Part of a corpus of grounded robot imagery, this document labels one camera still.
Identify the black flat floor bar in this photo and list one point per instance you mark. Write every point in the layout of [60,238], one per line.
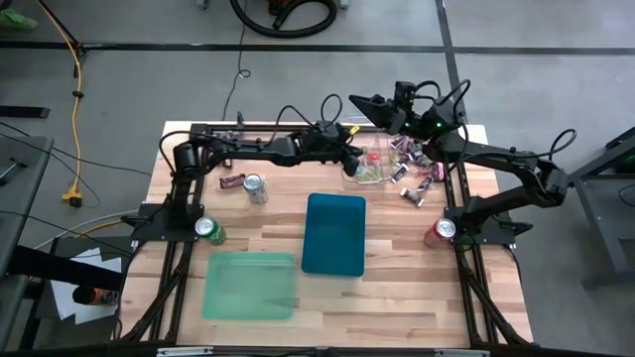
[25,112]

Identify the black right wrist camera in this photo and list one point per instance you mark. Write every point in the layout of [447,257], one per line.
[404,94]

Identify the black aluminium table frame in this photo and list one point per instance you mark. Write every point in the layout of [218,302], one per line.
[253,127]

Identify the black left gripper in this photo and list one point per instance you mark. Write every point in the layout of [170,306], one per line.
[330,144]

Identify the silver soda can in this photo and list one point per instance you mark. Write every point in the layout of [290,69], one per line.
[256,191]

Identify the green hard candy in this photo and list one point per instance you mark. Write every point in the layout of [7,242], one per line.
[369,174]

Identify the metal hand tool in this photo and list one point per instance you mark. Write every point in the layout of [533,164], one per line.
[15,167]

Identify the black table leg beam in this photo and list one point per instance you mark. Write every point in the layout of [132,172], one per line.
[59,268]

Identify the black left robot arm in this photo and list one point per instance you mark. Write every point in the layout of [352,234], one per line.
[248,149]

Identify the dark teal plastic bin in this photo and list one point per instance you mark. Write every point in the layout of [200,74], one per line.
[332,233]

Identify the light green plastic bin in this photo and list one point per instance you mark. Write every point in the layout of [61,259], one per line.
[248,287]

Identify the red soda can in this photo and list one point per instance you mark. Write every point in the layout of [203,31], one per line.
[440,233]

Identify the person's foot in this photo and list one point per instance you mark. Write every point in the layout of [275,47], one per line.
[17,20]

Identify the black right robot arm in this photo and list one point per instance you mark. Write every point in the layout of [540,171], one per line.
[496,158]

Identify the yellow tape tag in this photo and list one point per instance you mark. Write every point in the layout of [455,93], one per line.
[354,130]

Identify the grey caster wheel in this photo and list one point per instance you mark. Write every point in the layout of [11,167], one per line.
[343,4]
[202,4]

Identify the silver metal bracket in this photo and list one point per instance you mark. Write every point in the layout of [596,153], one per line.
[461,353]
[183,352]

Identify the black tripod leg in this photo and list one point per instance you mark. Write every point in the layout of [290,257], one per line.
[59,22]

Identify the green soda can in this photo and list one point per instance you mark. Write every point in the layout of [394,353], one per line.
[211,230]

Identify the grey metal stand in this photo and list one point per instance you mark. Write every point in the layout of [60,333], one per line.
[602,238]

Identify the black table clamp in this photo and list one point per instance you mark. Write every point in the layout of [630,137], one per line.
[240,119]

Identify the dark Hershey's candy bar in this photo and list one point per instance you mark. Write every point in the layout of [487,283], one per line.
[424,184]
[419,157]
[412,197]
[400,173]

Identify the white paper sheets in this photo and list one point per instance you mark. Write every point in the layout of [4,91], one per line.
[64,302]

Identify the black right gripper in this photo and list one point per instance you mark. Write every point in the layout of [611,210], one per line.
[417,124]

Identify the grey side table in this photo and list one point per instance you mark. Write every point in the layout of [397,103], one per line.
[30,149]

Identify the clear plastic container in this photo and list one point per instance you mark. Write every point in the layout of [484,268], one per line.
[377,144]

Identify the orange and black bottle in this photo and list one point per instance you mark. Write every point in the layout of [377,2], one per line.
[94,296]

